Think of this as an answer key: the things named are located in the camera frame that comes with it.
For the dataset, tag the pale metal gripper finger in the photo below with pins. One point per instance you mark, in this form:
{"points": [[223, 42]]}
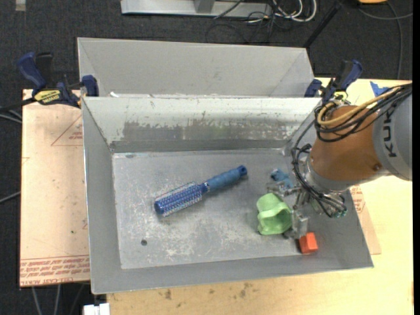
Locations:
{"points": [[278, 188], [300, 222]]}

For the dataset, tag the brown cardboard board, red print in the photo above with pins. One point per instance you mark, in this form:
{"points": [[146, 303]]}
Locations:
{"points": [[52, 192]]}

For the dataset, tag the orange block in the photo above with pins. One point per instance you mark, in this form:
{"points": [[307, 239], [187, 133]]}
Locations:
{"points": [[308, 243]]}

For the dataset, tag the grey metal bin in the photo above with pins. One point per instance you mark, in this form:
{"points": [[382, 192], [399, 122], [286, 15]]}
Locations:
{"points": [[197, 228]]}

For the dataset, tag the light green plastic cup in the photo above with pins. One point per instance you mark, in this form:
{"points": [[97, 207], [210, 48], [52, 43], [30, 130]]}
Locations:
{"points": [[274, 217]]}

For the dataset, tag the blue hairbrush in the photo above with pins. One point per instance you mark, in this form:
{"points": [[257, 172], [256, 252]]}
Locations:
{"points": [[193, 192]]}

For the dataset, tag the small blue plastic piece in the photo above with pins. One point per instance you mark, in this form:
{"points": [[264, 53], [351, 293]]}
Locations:
{"points": [[279, 176]]}

